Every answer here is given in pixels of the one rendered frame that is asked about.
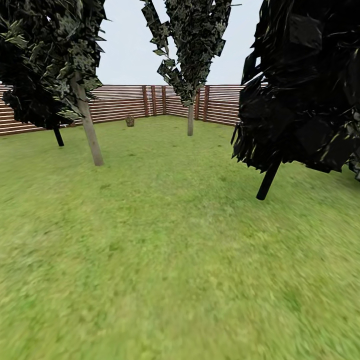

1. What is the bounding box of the wicker basket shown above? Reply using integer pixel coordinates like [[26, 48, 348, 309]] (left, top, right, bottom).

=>
[[124, 115, 135, 127]]

